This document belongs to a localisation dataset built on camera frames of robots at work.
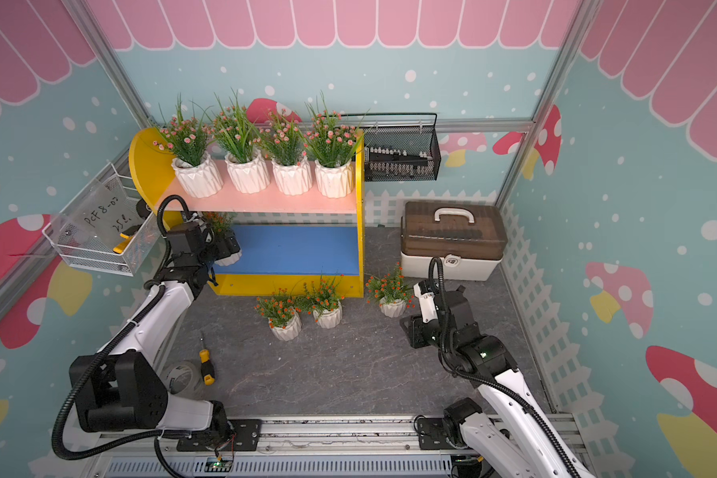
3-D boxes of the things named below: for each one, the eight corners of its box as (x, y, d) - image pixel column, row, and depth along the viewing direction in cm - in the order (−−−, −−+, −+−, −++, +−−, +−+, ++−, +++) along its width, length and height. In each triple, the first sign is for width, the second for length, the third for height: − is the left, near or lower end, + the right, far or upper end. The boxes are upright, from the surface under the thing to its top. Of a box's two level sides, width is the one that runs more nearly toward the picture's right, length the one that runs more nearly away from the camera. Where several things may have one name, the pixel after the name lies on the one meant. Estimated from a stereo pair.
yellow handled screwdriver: (208, 386, 84) (204, 383, 82) (201, 355, 90) (197, 351, 87) (216, 382, 85) (212, 379, 82) (209, 351, 90) (205, 348, 88)
